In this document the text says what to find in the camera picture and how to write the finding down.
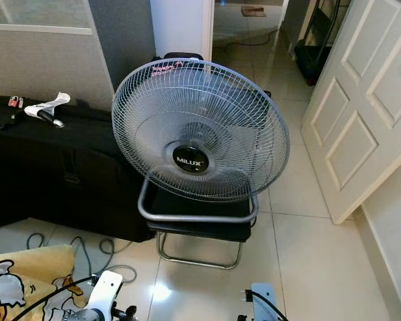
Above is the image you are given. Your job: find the yellow cartoon egg blanket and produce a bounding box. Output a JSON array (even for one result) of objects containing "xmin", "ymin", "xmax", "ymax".
[{"xmin": 0, "ymin": 244, "xmax": 94, "ymax": 321}]

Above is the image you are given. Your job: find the grey Milux table fan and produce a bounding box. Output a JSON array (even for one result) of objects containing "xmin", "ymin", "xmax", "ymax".
[{"xmin": 112, "ymin": 58, "xmax": 291, "ymax": 204}]

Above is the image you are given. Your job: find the pink tag on fan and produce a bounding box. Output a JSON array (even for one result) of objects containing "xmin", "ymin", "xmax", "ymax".
[{"xmin": 152, "ymin": 62, "xmax": 182, "ymax": 78}]

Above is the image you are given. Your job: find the black backpack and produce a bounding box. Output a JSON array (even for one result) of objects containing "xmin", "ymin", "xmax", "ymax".
[{"xmin": 152, "ymin": 52, "xmax": 205, "ymax": 70}]

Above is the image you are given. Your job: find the white panelled door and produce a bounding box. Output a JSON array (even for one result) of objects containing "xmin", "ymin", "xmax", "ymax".
[{"xmin": 301, "ymin": 0, "xmax": 401, "ymax": 225}]

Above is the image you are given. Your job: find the black exercise machine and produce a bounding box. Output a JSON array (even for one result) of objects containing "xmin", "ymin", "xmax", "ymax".
[{"xmin": 294, "ymin": 0, "xmax": 343, "ymax": 86}]

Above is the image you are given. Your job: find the small brown floor item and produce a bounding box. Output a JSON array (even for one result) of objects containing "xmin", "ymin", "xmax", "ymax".
[{"xmin": 241, "ymin": 5, "xmax": 267, "ymax": 17}]

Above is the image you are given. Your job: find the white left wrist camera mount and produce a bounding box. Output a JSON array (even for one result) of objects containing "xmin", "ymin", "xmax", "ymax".
[{"xmin": 92, "ymin": 270, "xmax": 125, "ymax": 316}]

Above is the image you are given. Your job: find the grey floor cable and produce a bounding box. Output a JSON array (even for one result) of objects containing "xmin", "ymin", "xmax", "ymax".
[{"xmin": 25, "ymin": 231, "xmax": 142, "ymax": 279}]

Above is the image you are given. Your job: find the black chair chrome frame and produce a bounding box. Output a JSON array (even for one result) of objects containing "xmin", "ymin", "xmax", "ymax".
[{"xmin": 138, "ymin": 173, "xmax": 259, "ymax": 270}]

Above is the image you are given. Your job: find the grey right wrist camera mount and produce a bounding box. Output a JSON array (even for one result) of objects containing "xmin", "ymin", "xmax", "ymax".
[{"xmin": 250, "ymin": 283, "xmax": 279, "ymax": 321}]

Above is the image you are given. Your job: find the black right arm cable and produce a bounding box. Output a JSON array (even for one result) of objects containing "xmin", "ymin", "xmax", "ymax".
[{"xmin": 247, "ymin": 290, "xmax": 293, "ymax": 321}]

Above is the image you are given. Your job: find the white wrapped black-handled tool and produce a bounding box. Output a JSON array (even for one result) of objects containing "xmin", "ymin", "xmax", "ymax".
[{"xmin": 24, "ymin": 92, "xmax": 72, "ymax": 128}]

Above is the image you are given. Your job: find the thin black floor cable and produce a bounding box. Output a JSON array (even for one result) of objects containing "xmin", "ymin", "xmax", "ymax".
[{"xmin": 217, "ymin": 30, "xmax": 272, "ymax": 50}]

